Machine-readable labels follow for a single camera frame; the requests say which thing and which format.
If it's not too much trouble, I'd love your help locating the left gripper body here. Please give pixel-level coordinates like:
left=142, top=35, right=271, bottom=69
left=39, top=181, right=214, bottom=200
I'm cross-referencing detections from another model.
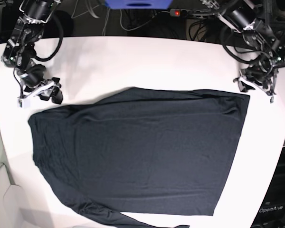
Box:
left=233, top=66, right=277, bottom=104

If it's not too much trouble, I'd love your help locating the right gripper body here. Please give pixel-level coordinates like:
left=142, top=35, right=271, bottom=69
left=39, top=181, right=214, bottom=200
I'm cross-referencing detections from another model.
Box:
left=17, top=75, right=55, bottom=108

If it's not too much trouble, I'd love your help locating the blue plastic box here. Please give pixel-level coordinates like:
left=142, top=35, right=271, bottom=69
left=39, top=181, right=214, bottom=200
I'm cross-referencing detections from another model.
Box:
left=105, top=0, right=172, bottom=10

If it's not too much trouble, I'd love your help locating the white cable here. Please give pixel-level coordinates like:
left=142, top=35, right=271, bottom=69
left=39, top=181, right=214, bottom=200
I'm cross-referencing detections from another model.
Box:
left=71, top=4, right=157, bottom=31

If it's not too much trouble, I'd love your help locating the black OpenArm case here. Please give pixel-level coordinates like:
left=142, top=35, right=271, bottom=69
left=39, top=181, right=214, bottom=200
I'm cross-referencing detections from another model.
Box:
left=251, top=147, right=285, bottom=228

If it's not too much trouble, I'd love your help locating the dark navy long-sleeve shirt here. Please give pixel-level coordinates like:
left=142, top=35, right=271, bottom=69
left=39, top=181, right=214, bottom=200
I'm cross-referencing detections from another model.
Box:
left=28, top=88, right=250, bottom=228

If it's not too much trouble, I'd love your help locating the black power strip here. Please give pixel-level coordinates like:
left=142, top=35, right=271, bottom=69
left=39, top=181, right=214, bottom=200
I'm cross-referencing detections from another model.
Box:
left=168, top=9, right=204, bottom=19

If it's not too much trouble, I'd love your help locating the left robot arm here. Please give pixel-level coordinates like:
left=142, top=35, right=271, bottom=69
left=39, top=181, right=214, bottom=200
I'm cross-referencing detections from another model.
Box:
left=191, top=0, right=285, bottom=102

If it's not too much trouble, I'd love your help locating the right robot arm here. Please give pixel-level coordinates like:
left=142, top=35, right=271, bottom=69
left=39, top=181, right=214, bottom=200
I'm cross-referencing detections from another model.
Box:
left=1, top=0, right=64, bottom=107

